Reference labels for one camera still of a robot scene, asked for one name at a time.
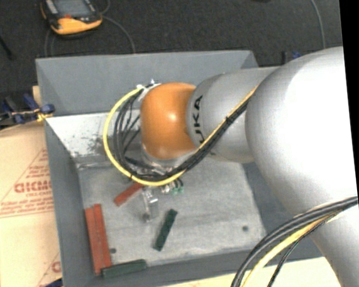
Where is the brown cardboard board red print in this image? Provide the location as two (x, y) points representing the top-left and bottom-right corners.
(0, 116), (65, 287)

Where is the dark green flat block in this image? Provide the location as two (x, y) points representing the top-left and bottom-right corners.
(99, 258), (148, 279)
(149, 207), (182, 252)

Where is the red-brown flat block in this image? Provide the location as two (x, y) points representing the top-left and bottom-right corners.
(91, 202), (114, 270)
(84, 207), (103, 277)
(111, 181), (147, 208)

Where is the grey metal bin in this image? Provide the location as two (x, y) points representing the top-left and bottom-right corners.
(35, 33), (326, 287)

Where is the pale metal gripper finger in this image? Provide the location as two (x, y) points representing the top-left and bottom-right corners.
(140, 192), (153, 224)
(148, 195), (162, 220)

